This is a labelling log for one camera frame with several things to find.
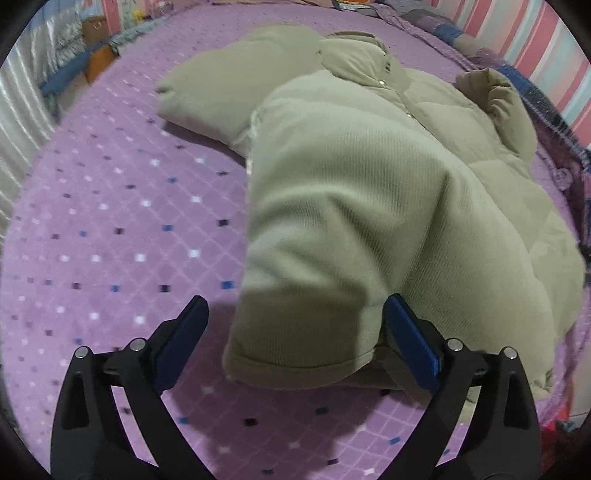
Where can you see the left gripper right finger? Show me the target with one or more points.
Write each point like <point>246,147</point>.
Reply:
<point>503,440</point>

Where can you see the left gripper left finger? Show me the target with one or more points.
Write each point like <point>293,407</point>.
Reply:
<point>88,440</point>

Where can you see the beige puffer jacket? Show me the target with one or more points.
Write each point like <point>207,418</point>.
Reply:
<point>368,178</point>

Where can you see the purple diamond-pattern bed sheet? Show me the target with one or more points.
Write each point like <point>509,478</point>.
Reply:
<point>123,219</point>

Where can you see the silver white curtain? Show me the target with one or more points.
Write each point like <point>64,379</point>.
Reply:
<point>26,124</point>

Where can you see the blue fabric beside bed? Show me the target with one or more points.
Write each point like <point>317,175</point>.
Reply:
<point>90,63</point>

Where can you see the brown cardboard box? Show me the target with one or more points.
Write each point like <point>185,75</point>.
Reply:
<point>95,30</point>

